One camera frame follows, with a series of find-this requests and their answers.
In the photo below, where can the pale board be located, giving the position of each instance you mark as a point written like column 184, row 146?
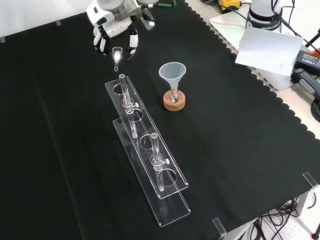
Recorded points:
column 270, row 50

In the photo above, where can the small round-bottom glass flask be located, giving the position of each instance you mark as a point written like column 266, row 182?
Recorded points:
column 174, row 96

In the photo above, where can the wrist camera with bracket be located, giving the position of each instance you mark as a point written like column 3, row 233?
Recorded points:
column 148, row 21

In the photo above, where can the clear cloth clip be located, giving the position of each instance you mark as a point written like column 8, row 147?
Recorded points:
column 310, row 180
column 219, row 226

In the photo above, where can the black clamp device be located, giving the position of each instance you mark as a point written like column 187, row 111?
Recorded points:
column 307, row 80

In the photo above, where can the clear acrylic funnel stand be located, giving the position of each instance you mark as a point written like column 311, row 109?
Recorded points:
column 175, row 212

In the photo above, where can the black bench cloth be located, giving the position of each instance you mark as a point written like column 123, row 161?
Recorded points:
column 75, row 125

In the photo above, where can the black tripod leg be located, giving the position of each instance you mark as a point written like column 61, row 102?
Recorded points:
column 312, row 40

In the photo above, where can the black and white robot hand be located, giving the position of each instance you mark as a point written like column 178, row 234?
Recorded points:
column 117, row 27

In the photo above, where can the grey table leg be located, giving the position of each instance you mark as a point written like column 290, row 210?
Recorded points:
column 305, row 202

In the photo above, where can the black power adapter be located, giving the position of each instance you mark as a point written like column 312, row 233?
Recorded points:
column 308, row 60

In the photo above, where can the yellow stop button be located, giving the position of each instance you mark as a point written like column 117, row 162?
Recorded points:
column 228, row 3

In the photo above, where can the grey tape piece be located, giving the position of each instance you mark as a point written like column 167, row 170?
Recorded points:
column 2, row 40
column 58, row 22

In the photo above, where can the translucent plastic funnel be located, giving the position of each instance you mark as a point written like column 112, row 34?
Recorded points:
column 172, row 72

